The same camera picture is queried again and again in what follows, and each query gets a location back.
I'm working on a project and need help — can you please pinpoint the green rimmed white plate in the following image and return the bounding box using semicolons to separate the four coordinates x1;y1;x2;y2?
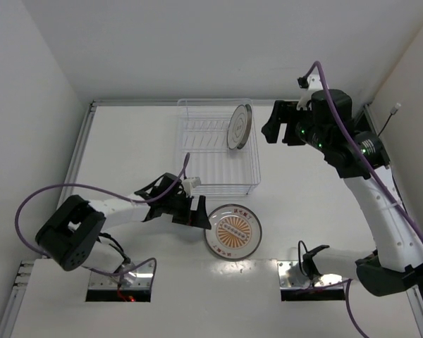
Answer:
227;104;247;150

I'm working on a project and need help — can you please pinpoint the black wall cable with plug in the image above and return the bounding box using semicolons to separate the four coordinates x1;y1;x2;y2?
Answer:
375;102;402;140

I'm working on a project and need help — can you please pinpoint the metal base plate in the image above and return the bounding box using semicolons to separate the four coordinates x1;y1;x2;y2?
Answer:
88;258;157;291
277;261;344;291

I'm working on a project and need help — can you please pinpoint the clear wire dish rack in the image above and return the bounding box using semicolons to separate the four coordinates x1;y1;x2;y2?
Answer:
176;98;261;197

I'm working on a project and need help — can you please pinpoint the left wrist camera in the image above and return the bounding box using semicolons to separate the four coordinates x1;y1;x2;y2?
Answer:
182;177;201;196

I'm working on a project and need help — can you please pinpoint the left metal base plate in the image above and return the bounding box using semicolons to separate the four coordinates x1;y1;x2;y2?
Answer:
88;258;157;291

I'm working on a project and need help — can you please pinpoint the blue rimmed white plate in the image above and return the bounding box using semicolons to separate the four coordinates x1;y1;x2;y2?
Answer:
244;104;253;144

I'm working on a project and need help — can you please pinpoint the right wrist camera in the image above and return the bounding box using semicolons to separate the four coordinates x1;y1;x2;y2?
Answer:
296;75;323;111

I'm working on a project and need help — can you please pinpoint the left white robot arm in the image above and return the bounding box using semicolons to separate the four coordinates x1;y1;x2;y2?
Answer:
35;173;212;277

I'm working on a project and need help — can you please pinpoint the orange sunburst plate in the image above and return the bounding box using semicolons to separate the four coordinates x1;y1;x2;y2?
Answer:
204;204;262;261

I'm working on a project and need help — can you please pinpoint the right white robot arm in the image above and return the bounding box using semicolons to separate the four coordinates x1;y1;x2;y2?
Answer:
262;89;423;296

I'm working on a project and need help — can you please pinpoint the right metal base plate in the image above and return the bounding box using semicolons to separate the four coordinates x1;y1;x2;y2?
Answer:
277;261;344;291

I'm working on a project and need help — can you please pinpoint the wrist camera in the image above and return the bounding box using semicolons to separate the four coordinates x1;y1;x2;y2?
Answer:
182;177;201;196
296;75;323;111

